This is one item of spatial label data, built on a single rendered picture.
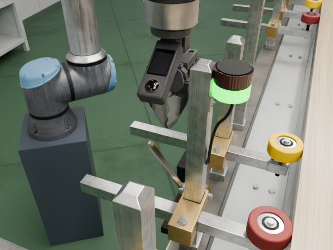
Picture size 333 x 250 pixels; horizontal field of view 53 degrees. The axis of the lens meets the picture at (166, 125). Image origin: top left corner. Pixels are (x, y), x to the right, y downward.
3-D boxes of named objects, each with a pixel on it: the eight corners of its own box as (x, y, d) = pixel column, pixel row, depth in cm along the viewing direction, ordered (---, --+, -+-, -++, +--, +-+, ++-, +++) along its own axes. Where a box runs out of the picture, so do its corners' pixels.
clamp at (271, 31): (263, 36, 163) (265, 26, 160) (268, 27, 173) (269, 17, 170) (276, 38, 161) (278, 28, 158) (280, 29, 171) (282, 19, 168)
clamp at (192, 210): (167, 239, 68) (167, 223, 65) (189, 193, 78) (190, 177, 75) (193, 249, 66) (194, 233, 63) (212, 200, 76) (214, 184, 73)
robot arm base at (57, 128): (27, 144, 126) (20, 123, 120) (30, 116, 141) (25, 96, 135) (78, 137, 130) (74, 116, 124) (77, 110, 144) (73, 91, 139)
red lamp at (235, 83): (208, 85, 51) (209, 72, 50) (218, 68, 55) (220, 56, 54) (247, 93, 49) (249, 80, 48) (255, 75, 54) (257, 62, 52)
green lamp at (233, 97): (207, 99, 52) (208, 87, 51) (217, 82, 57) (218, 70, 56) (245, 107, 51) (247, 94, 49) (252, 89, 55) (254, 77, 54)
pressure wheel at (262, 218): (236, 267, 66) (244, 230, 59) (245, 234, 71) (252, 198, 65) (278, 281, 63) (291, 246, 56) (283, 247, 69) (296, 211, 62)
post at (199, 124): (181, 246, 80) (190, 64, 52) (186, 234, 83) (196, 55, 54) (195, 251, 79) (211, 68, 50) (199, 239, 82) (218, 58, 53)
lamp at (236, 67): (200, 174, 62) (209, 70, 50) (209, 156, 67) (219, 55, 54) (231, 183, 61) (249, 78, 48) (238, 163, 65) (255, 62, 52)
